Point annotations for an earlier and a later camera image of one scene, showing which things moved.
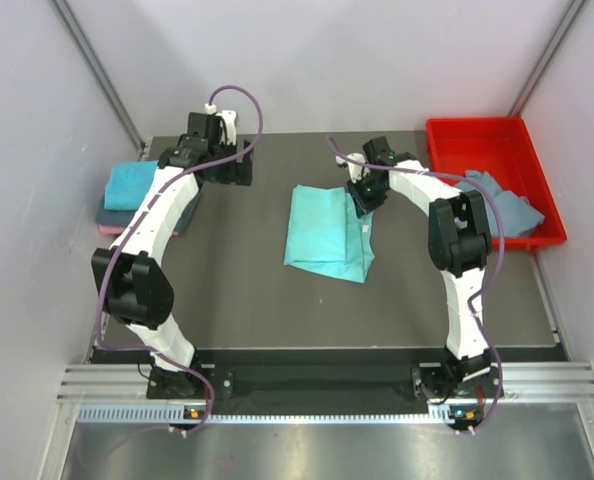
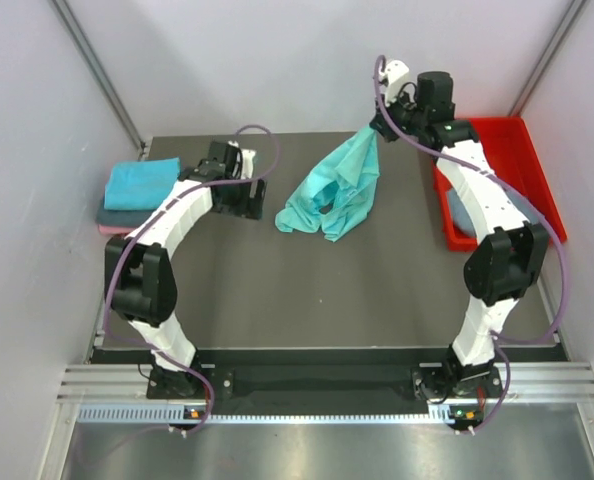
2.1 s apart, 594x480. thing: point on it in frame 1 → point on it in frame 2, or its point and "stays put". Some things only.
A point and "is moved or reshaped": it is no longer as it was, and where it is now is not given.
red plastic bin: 505,148 stays put
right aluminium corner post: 548,56 stays put
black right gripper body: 368,194 → 406,117
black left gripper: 230,176 → 243,207
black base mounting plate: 327,382 stays put
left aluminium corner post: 100,73 stays put
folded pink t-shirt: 116,230 stays put
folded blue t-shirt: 126,181 stays put
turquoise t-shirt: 326,236 is moved or reshaped
